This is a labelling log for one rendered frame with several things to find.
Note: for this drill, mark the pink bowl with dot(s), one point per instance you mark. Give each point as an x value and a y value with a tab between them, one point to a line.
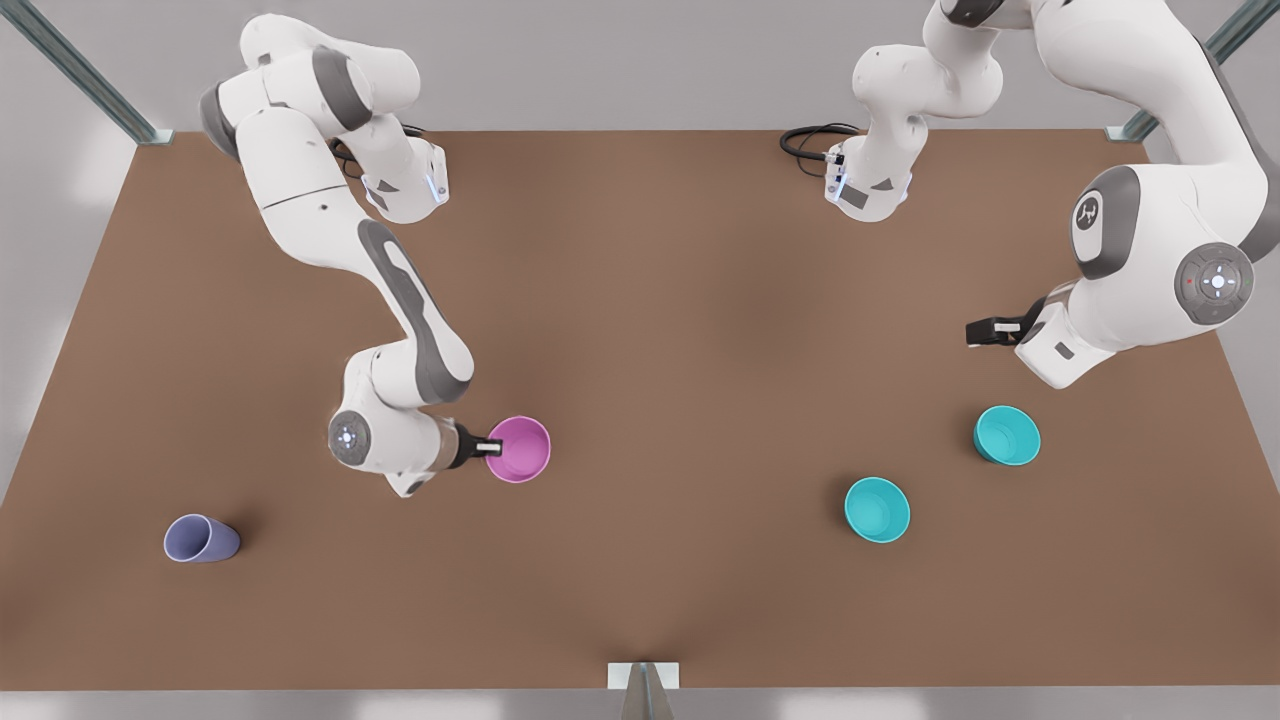
520	452

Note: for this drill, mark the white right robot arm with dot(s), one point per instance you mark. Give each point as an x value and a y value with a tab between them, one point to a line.
300	190

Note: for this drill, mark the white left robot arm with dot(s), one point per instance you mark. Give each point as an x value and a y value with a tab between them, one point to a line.
1150	230

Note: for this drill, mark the blue bowl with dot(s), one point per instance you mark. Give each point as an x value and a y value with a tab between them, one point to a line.
878	510

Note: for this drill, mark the teal cup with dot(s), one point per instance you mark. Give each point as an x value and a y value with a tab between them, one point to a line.
1008	436

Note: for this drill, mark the lavender cup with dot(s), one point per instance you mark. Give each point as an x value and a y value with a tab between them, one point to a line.
198	540

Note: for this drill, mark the silver frame post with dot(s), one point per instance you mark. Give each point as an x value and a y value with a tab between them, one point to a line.
80	75
1200	60
643	690

